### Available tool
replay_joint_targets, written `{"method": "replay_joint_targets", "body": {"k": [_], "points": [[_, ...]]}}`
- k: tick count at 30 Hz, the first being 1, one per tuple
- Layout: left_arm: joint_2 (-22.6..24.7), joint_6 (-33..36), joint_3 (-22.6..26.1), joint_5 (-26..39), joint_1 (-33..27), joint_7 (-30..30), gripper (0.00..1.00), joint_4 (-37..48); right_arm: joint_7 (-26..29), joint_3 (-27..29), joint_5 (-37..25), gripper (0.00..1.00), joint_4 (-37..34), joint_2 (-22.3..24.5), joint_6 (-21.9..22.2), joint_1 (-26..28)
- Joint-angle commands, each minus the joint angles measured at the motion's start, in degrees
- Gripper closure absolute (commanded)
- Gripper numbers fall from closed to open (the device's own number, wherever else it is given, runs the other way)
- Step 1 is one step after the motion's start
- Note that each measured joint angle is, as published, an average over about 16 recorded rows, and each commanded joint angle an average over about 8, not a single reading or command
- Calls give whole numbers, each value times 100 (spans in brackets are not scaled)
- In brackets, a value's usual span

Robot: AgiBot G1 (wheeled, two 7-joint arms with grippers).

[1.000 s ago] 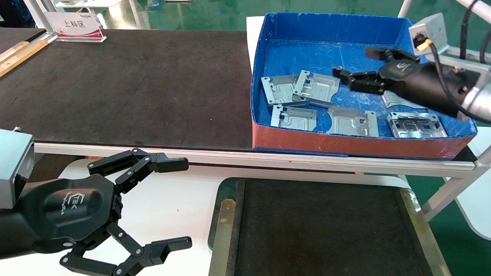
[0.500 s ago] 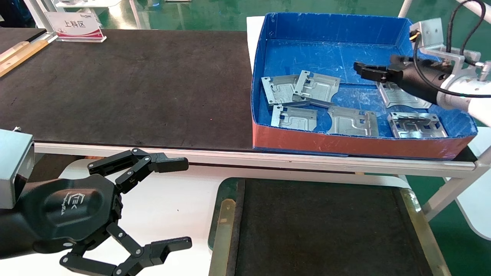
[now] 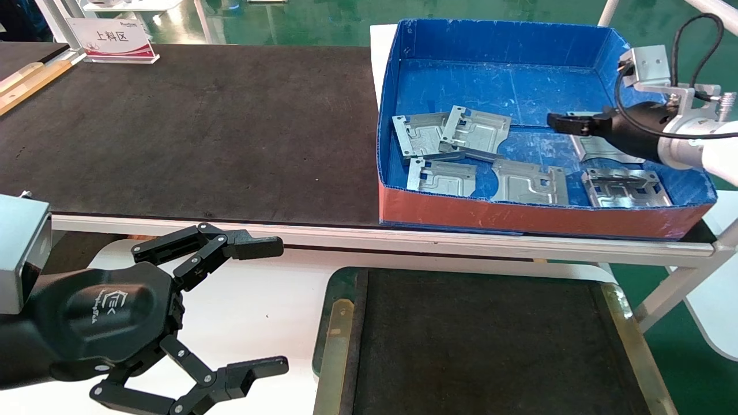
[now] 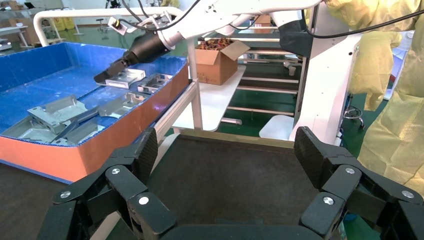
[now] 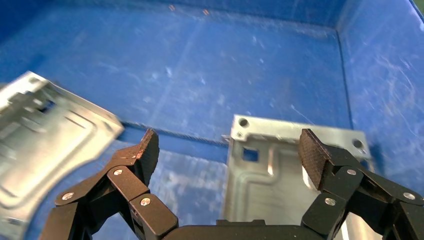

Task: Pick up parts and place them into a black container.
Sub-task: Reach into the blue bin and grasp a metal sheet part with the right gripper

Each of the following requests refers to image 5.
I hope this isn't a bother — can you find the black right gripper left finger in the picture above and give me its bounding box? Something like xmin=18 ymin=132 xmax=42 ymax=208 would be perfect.
xmin=39 ymin=128 xmax=180 ymax=240

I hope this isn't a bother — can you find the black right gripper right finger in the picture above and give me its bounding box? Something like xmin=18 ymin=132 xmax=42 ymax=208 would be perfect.
xmin=298 ymin=128 xmax=424 ymax=240

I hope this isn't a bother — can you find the silver stamped metal part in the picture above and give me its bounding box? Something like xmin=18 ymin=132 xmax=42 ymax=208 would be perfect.
xmin=0 ymin=70 xmax=125 ymax=240
xmin=221 ymin=114 xmax=382 ymax=240

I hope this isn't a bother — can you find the blue cardboard box red front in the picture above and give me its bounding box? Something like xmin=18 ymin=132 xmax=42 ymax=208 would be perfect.
xmin=0 ymin=0 xmax=424 ymax=240

